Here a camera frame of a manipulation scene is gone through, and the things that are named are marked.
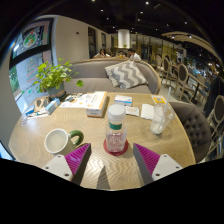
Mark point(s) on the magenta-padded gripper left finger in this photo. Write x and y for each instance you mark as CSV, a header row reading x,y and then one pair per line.
x,y
60,166

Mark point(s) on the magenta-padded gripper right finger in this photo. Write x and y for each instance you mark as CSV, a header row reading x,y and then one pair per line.
x,y
165,166

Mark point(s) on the clear plastic bottle white cap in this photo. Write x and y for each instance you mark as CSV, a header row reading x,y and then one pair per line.
x,y
116,136

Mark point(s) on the grey tufted armchair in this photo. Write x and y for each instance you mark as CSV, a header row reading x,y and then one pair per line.
x,y
195,130

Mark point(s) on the flat round red coaster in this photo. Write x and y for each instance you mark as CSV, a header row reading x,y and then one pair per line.
x,y
106,150

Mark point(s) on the white paper napkin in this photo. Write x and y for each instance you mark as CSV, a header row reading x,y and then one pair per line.
x,y
147,111

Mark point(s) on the blue tissue pack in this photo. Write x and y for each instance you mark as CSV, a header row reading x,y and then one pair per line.
x,y
52,106

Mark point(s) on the yellow card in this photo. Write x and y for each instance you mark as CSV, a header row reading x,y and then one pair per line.
x,y
158,99

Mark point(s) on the white and tan cardboard box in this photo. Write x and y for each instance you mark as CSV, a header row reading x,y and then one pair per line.
x,y
97,105

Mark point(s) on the small blue and white box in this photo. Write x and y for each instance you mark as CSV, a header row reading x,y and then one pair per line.
x,y
122,100

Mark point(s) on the green potted plant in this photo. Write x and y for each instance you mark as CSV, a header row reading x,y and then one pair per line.
x,y
53,76

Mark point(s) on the grey curved sofa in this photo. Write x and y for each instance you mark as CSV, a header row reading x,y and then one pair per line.
x,y
90,75

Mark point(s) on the grey zigzag pillow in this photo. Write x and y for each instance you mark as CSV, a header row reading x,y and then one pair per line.
x,y
126,75

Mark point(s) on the person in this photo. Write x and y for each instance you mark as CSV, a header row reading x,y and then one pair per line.
x,y
101,54
134,56

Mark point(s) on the white round column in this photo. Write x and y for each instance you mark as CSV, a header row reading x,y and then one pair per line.
x,y
124,38

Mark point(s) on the group of ceiling lights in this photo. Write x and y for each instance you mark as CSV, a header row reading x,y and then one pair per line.
x,y
146,2

